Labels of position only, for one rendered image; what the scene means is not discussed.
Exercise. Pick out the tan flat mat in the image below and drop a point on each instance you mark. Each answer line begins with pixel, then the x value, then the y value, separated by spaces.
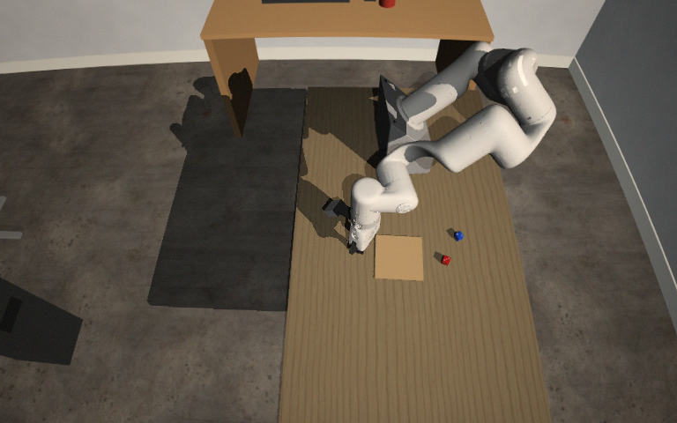
pixel 399 257

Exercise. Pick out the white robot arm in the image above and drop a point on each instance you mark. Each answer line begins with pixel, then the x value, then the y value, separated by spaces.
pixel 492 130

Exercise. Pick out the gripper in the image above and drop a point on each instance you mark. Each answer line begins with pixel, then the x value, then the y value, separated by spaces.
pixel 361 238

